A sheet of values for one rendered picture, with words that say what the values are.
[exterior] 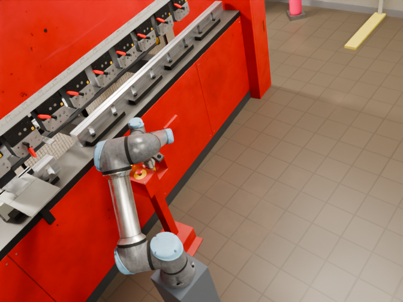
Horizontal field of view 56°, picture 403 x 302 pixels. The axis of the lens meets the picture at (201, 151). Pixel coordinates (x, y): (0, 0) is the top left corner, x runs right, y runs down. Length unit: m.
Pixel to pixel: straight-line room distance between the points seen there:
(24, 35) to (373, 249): 2.26
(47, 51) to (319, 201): 1.96
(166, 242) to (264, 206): 1.39
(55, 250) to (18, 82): 0.90
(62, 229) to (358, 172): 2.05
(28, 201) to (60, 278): 0.59
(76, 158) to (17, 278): 0.68
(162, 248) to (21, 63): 1.07
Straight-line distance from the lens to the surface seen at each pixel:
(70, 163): 2.23
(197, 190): 2.97
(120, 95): 2.41
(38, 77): 2.02
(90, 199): 2.28
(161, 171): 2.18
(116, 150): 1.47
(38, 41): 2.01
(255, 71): 3.51
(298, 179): 2.93
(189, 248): 2.66
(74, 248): 2.35
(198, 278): 1.66
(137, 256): 1.53
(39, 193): 1.96
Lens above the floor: 2.22
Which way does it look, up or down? 43 degrees down
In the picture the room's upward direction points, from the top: 15 degrees counter-clockwise
